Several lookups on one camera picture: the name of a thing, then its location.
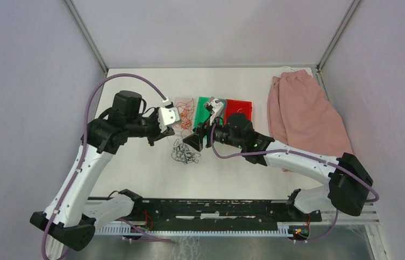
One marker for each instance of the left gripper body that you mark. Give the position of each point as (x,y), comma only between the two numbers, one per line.
(152,131)

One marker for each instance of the green plastic bin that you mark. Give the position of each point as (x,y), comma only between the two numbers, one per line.
(201,113)

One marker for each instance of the red plastic bin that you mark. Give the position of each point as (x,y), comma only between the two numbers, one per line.
(238,106)

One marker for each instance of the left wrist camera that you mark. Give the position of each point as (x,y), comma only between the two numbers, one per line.
(168,115)

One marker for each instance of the white toothed cable duct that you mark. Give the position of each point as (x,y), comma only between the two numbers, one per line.
(122,229)

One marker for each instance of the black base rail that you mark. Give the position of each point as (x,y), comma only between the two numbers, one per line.
(160,214)

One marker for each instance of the pink cloth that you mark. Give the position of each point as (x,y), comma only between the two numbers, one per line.
(299,115)

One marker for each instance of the clear plastic bin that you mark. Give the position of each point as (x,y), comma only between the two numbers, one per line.
(186,106)

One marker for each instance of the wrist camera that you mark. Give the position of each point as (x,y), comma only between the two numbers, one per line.
(216,108)
(168,115)

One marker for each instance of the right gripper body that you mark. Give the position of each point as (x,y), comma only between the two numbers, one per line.
(208,130)

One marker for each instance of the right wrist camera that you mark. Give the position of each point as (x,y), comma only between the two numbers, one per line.
(216,108)

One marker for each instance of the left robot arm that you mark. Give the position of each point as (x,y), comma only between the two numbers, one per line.
(68,219)

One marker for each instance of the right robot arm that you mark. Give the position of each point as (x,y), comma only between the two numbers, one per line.
(345,183)

